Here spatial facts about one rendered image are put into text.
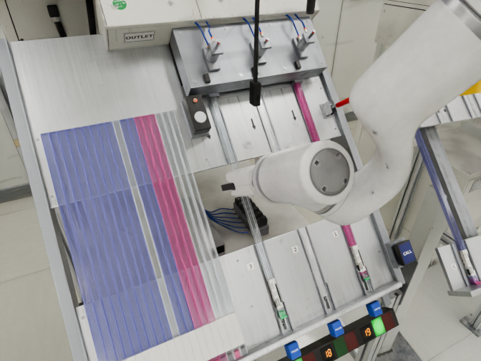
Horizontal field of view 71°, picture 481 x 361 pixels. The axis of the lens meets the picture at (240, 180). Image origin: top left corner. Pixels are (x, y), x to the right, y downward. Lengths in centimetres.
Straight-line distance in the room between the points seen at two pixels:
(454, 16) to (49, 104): 65
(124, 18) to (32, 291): 153
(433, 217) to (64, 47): 102
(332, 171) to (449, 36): 19
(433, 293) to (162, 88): 161
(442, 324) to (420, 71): 156
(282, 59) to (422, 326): 137
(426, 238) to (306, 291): 51
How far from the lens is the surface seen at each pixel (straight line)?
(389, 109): 40
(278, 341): 74
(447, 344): 181
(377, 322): 90
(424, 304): 189
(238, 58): 77
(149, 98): 75
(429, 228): 115
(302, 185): 43
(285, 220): 116
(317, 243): 79
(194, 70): 73
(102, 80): 77
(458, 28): 39
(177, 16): 76
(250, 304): 73
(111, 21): 74
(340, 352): 85
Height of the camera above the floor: 137
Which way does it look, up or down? 34 degrees down
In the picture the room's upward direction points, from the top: straight up
